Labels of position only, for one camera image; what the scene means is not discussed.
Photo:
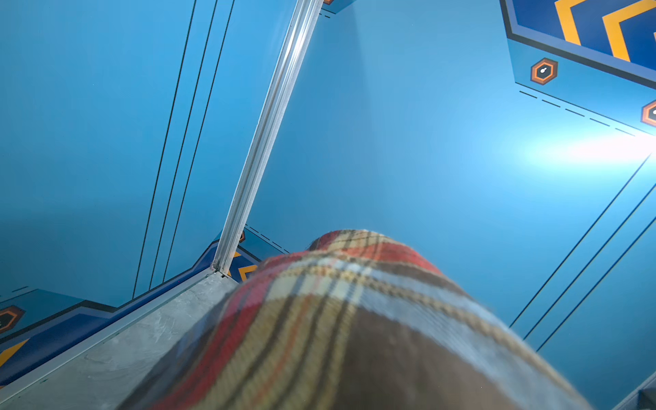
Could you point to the plaid flannel cloth red brown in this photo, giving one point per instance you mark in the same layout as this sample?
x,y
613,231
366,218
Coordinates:
x,y
356,321

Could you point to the right aluminium corner post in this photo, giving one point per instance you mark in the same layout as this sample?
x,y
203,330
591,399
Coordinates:
x,y
294,48

